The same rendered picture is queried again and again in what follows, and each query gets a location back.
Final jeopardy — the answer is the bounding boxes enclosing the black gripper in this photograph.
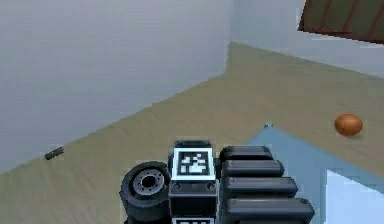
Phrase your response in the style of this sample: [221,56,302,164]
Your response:
[119,160,172,224]

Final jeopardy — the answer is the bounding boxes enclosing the small dark cylinder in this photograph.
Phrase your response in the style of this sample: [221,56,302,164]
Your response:
[44,146,65,161]

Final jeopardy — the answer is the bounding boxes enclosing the orange ball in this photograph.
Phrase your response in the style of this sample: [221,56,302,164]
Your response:
[333,113,364,137]

